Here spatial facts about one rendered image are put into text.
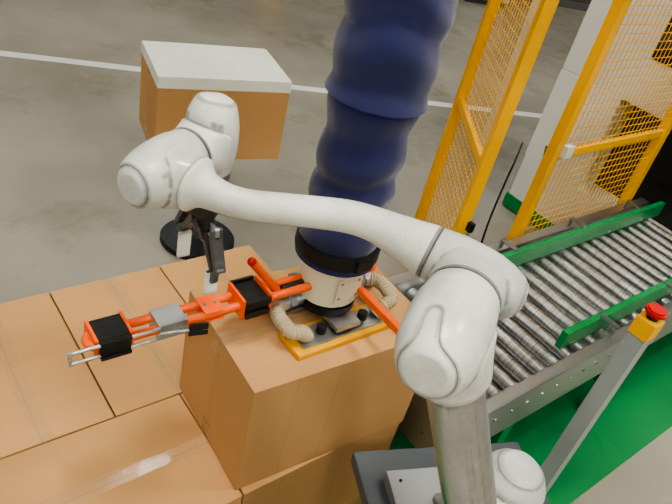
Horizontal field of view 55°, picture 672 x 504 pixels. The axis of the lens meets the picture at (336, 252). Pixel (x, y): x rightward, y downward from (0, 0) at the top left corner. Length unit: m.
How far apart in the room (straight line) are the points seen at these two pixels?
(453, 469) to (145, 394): 1.15
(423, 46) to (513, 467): 0.90
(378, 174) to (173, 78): 1.58
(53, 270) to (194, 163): 2.33
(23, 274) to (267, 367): 1.94
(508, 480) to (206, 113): 0.97
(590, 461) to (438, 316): 2.29
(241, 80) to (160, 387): 1.45
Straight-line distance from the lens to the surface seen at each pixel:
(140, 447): 1.97
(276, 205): 1.11
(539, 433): 3.17
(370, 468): 1.76
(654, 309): 2.26
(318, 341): 1.70
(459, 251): 1.11
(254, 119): 3.07
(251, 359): 1.65
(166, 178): 1.10
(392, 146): 1.46
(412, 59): 1.36
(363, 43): 1.36
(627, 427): 3.47
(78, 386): 2.12
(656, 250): 3.79
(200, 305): 1.57
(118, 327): 1.49
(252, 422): 1.67
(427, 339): 0.95
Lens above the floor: 2.13
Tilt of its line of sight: 35 degrees down
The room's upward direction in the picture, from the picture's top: 15 degrees clockwise
